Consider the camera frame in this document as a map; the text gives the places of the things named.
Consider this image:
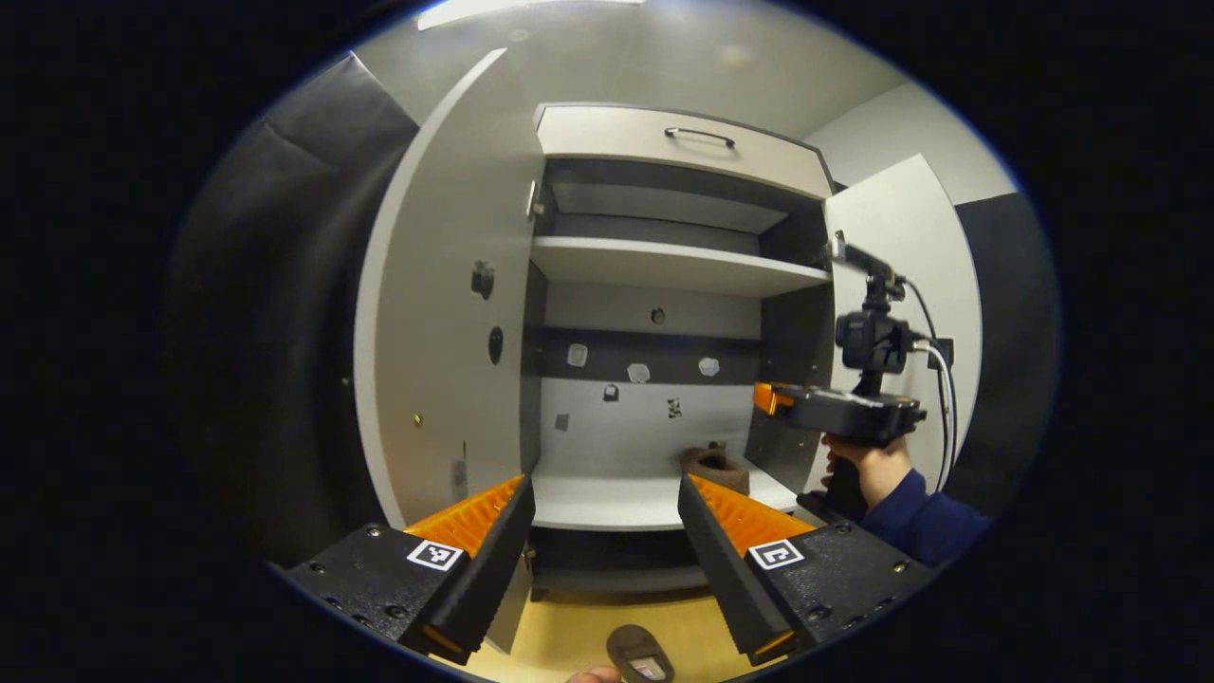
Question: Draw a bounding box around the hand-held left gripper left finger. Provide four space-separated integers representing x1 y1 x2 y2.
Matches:
285 474 537 665

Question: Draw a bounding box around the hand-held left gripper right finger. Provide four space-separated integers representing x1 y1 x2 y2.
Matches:
676 472 935 667

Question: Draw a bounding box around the brown fuzzy shoe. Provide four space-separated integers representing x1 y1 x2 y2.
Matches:
607 624 676 683
678 441 752 497

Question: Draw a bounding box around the white grey shoe cabinet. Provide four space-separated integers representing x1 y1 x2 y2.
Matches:
520 102 840 603

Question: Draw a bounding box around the white cabinet door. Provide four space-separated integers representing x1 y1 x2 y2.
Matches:
354 47 546 655
801 154 983 496

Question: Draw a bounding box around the white cabinet drawer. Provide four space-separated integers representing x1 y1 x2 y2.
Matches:
536 104 836 200

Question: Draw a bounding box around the black backdrop cloth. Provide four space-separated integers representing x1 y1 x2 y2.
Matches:
161 52 423 570
944 193 1061 518

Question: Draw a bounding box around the ceiling light panel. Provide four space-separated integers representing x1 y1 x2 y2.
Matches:
417 0 646 31

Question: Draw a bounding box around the grey cable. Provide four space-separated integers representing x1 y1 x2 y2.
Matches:
912 341 952 494

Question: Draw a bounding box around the black cable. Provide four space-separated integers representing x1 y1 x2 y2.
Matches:
899 278 959 475

